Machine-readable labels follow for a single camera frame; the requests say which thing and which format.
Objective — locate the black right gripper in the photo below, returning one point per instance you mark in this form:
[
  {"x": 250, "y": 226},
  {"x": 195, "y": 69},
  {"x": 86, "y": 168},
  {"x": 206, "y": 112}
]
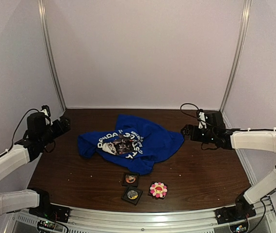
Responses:
[{"x": 188, "y": 132}]

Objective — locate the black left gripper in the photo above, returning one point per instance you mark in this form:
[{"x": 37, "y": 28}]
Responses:
[{"x": 63, "y": 124}]

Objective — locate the blue printed t-shirt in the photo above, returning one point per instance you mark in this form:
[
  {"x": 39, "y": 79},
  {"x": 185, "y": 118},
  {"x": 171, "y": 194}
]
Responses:
[{"x": 135, "y": 143}]

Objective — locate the pink flower plush brooch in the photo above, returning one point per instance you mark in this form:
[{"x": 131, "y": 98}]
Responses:
[{"x": 158, "y": 189}]

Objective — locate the small round badge brooch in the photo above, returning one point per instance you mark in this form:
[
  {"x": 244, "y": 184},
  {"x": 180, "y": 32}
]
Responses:
[{"x": 132, "y": 194}]

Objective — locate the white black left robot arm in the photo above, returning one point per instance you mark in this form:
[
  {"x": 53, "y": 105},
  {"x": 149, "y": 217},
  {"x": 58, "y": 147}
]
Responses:
[{"x": 40, "y": 132}]

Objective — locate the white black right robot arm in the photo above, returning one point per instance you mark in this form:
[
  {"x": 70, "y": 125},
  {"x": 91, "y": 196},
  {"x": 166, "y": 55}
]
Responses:
[{"x": 256, "y": 149}]

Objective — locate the black display box right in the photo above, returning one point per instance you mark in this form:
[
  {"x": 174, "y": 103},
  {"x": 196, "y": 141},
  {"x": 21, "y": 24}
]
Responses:
[{"x": 158, "y": 191}]

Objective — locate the black display box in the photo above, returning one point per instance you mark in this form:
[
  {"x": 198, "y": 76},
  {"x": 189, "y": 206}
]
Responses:
[
  {"x": 125, "y": 198},
  {"x": 131, "y": 184},
  {"x": 158, "y": 191}
]

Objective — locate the black display box upper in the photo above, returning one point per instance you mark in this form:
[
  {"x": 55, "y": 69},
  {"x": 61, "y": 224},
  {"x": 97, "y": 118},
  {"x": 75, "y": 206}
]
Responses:
[{"x": 131, "y": 184}]

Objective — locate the black display box lower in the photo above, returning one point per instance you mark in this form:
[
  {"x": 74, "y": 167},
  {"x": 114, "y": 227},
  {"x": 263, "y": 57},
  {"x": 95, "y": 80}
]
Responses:
[{"x": 125, "y": 198}]

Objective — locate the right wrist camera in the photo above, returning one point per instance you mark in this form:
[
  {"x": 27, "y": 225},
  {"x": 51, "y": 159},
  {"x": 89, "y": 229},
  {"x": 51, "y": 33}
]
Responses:
[{"x": 201, "y": 119}]

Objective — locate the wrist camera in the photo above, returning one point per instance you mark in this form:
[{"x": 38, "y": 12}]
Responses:
[
  {"x": 46, "y": 110},
  {"x": 201, "y": 119}
]

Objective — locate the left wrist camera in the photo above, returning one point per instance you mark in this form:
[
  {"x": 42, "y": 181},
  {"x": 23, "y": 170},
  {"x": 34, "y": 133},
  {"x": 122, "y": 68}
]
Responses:
[{"x": 46, "y": 110}]

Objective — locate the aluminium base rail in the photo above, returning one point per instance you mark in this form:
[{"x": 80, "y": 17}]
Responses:
[{"x": 95, "y": 221}]

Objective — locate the left aluminium frame post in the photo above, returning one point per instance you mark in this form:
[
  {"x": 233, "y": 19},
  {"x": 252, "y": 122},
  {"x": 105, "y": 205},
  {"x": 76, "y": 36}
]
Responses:
[{"x": 49, "y": 52}]

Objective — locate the aluminium frame post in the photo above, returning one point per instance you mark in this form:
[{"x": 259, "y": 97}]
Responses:
[
  {"x": 238, "y": 51},
  {"x": 49, "y": 52}
]

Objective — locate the right aluminium frame post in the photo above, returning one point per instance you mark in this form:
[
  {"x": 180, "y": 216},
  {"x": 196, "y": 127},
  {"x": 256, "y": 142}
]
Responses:
[{"x": 238, "y": 51}]

